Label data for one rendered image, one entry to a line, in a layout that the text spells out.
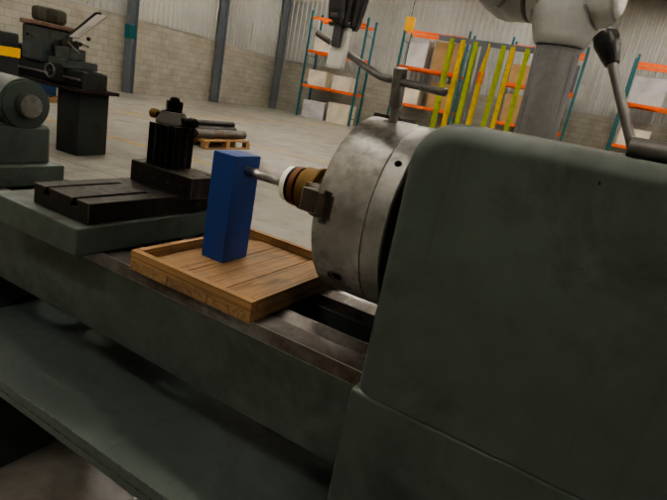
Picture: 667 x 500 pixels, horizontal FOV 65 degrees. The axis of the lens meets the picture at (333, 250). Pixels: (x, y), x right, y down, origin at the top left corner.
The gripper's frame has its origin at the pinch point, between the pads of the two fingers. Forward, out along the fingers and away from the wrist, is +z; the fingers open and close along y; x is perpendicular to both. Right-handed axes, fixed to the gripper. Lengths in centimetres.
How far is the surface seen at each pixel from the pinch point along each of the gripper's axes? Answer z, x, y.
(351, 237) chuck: 28.2, 16.6, 13.3
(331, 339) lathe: 48, 14, 6
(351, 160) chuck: 17.2, 12.7, 11.2
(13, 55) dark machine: 16, -426, -189
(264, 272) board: 45.0, -8.9, -3.3
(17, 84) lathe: 20, -93, 0
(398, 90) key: 5.4, 14.3, 3.4
